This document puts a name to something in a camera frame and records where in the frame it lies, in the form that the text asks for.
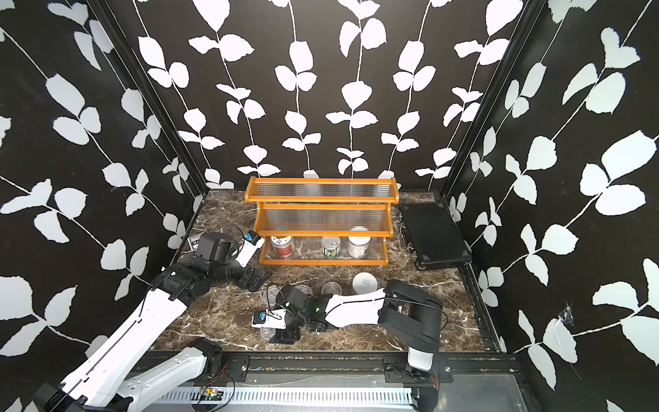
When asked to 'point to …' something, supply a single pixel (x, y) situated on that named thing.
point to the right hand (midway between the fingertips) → (270, 325)
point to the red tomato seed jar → (283, 246)
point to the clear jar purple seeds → (269, 294)
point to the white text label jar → (358, 246)
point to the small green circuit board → (210, 394)
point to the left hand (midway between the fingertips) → (260, 261)
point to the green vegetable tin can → (330, 245)
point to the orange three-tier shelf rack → (323, 221)
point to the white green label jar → (365, 282)
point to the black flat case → (432, 235)
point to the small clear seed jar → (267, 332)
